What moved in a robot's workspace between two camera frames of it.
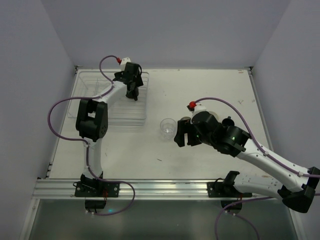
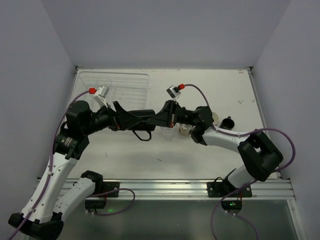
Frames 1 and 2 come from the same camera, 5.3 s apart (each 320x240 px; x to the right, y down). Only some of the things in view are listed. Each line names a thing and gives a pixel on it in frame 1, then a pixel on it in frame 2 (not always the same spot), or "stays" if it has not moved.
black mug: x=132 y=94 to x=143 y=130
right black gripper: x=188 y=132 to x=171 y=113
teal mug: x=216 y=116 stays
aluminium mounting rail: x=143 y=189 stays
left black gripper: x=131 y=85 to x=115 y=115
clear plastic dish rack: x=122 y=110 stays
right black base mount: x=228 y=193 stays
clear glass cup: x=168 y=127 stays
